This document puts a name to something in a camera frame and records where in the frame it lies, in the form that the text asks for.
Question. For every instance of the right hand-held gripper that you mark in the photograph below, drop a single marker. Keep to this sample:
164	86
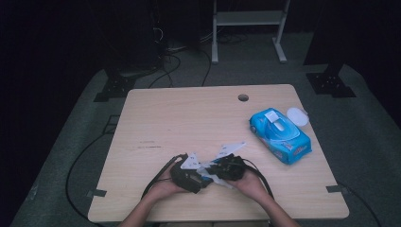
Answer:
230	168

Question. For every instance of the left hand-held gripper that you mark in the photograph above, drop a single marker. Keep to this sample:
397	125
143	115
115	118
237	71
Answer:
187	176

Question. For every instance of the blue wet wipe packet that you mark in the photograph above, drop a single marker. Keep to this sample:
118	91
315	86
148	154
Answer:
280	135

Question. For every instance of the person's left hand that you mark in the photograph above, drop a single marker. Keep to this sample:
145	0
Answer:
164	189

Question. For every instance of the person's right hand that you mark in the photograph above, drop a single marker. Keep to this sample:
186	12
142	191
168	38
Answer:
252	186

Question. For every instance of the white round plastic lid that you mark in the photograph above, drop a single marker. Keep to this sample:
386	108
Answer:
297	116

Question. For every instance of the grey tape piece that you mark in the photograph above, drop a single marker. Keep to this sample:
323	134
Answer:
335	188
97	193

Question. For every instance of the black stand base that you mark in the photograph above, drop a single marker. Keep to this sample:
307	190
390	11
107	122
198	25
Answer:
115	88
331	83

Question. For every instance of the white metal stand frame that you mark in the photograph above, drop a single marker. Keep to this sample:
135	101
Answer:
249	18

